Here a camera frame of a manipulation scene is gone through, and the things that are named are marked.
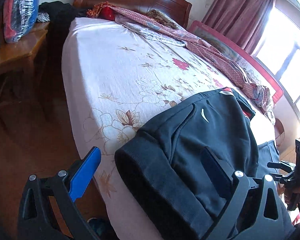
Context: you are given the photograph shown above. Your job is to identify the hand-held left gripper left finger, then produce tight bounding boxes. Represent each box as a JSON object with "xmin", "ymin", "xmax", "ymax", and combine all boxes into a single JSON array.
[{"xmin": 17, "ymin": 146, "xmax": 102, "ymax": 240}]

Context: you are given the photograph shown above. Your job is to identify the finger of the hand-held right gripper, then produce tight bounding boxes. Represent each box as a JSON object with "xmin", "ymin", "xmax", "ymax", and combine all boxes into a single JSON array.
[
  {"xmin": 267, "ymin": 162, "xmax": 295, "ymax": 171},
  {"xmin": 277, "ymin": 172, "xmax": 292, "ymax": 182}
]

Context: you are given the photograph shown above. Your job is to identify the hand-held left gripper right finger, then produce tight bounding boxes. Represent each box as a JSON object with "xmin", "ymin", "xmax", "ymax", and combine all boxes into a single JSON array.
[{"xmin": 202, "ymin": 147, "xmax": 294, "ymax": 240}]

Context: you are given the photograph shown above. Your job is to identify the dark navy pants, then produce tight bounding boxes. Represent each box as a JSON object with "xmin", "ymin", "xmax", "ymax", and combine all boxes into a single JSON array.
[{"xmin": 114, "ymin": 87, "xmax": 297, "ymax": 240}]

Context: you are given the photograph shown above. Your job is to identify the blue shoe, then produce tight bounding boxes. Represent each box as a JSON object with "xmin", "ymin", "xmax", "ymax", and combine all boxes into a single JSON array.
[{"xmin": 87, "ymin": 217, "xmax": 108, "ymax": 238}]

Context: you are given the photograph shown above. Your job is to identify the window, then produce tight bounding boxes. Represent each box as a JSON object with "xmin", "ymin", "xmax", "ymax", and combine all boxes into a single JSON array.
[{"xmin": 251, "ymin": 5, "xmax": 300, "ymax": 105}]

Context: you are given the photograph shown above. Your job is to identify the bed with floral sheet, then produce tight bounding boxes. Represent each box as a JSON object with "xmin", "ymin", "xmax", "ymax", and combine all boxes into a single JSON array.
[{"xmin": 61, "ymin": 17, "xmax": 283, "ymax": 240}]

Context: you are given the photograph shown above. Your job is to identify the red patterned quilt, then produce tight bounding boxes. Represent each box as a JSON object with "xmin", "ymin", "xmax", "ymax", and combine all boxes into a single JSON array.
[{"xmin": 111, "ymin": 6, "xmax": 277, "ymax": 124}]

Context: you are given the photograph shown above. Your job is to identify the wooden chair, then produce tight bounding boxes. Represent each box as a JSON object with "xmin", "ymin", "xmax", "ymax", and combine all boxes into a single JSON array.
[{"xmin": 0, "ymin": 7, "xmax": 49, "ymax": 130}]

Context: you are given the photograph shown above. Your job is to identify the beige patterned pillow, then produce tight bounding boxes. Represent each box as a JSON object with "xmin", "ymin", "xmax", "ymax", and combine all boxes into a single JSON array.
[{"xmin": 147, "ymin": 9, "xmax": 182, "ymax": 29}]

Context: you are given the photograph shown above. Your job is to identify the mauve curtain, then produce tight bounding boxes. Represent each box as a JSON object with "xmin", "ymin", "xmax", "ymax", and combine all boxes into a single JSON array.
[{"xmin": 202, "ymin": 0, "xmax": 278, "ymax": 55}]

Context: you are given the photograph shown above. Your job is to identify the grey white cloth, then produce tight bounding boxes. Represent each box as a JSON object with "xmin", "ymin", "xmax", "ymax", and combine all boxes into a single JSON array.
[{"xmin": 37, "ymin": 12, "xmax": 51, "ymax": 23}]

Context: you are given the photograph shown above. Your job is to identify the red pillow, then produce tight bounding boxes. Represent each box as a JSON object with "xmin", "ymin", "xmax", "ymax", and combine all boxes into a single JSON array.
[{"xmin": 100, "ymin": 6, "xmax": 117, "ymax": 21}]

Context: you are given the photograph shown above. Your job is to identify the black clothes pile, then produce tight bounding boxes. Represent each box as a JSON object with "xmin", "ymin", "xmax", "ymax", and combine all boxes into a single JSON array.
[{"xmin": 39, "ymin": 1, "xmax": 88, "ymax": 30}]

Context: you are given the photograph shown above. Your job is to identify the orange fringed cloth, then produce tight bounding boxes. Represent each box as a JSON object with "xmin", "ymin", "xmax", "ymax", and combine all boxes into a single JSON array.
[{"xmin": 86, "ymin": 2, "xmax": 114, "ymax": 18}]

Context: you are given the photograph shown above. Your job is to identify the plastic bag of clothes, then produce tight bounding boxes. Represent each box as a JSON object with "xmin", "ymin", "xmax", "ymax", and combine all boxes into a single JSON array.
[{"xmin": 3, "ymin": 0, "xmax": 42, "ymax": 43}]

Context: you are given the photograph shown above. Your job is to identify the pink bed guard rail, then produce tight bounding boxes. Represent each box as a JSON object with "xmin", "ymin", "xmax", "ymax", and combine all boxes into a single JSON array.
[{"xmin": 187, "ymin": 20, "xmax": 284, "ymax": 105}]

